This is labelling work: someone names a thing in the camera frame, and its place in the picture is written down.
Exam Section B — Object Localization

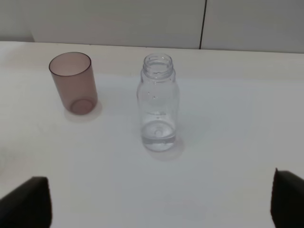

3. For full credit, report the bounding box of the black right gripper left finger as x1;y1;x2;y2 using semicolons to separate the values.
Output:
0;177;52;228

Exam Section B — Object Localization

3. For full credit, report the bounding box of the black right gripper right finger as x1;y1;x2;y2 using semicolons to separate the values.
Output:
270;170;304;228

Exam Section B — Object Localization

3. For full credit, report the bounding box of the clear plastic water bottle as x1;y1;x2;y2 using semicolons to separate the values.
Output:
136;53;180;152

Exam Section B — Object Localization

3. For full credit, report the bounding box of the translucent brown plastic cup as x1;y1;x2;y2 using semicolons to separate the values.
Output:
48;52;98;115

